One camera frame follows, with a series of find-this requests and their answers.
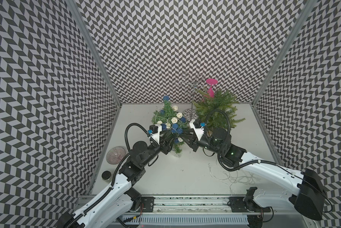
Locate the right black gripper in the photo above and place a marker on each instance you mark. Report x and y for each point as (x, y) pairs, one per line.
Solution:
(191, 136)

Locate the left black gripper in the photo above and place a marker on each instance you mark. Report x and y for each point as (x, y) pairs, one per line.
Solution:
(166, 145)

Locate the dark green christmas tree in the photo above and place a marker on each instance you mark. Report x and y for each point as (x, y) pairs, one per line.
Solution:
(170, 119)

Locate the thin wire fairy light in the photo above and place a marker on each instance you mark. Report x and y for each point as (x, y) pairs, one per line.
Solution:
(233, 179)

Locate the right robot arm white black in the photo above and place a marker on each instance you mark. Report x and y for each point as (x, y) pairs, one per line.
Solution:
(302, 190)

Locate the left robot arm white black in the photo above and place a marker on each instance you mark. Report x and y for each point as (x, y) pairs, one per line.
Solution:
(119, 196)

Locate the light green fern tree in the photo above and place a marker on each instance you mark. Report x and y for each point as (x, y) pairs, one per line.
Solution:
(217, 109)

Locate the chrome jewelry stand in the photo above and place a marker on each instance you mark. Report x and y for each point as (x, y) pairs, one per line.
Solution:
(192, 82)

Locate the pink glass bowl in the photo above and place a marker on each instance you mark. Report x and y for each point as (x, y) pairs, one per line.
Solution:
(115, 155)

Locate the pink hourglass ornament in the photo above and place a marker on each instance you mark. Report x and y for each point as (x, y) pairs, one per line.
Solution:
(211, 82)

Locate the glass spice jar black lid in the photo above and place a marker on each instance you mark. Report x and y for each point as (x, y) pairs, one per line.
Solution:
(106, 175)

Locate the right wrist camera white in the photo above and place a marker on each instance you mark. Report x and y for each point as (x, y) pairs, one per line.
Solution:
(198, 126)

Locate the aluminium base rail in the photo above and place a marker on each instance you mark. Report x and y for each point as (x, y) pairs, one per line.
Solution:
(201, 211)

